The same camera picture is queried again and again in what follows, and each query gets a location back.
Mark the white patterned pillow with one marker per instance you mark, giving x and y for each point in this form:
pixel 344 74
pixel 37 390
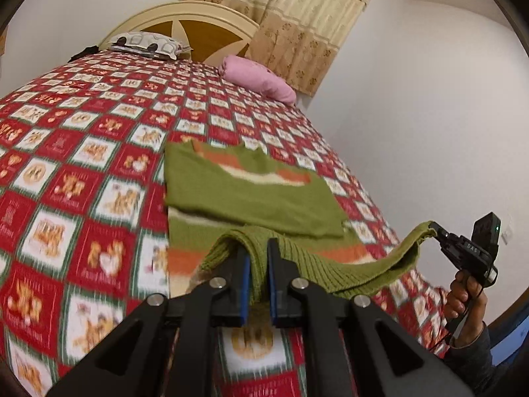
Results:
pixel 144 43

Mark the person's right hand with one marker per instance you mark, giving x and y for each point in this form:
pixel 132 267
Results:
pixel 465 306

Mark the person's right forearm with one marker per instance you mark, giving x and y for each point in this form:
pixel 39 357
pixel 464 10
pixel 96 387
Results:
pixel 481 364

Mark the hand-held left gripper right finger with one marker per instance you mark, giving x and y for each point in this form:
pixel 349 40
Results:
pixel 271 297

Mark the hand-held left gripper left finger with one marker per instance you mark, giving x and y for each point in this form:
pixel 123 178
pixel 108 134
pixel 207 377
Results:
pixel 246 293

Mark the dark cloth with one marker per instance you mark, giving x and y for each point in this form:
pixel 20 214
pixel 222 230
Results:
pixel 82 52

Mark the cream and brown headboard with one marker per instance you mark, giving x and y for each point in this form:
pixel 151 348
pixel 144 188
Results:
pixel 198 33

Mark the green orange striped knit sweater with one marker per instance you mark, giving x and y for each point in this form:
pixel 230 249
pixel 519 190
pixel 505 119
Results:
pixel 248 198

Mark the red checkered bear print blanket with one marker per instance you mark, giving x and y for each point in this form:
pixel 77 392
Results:
pixel 82 173

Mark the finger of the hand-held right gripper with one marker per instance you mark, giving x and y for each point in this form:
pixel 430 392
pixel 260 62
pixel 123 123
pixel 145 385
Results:
pixel 445 243
pixel 439 229

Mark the white wall socket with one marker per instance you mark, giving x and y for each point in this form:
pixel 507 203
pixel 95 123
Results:
pixel 507 233

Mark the pink pillow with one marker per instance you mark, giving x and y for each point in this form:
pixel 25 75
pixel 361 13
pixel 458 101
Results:
pixel 260 77

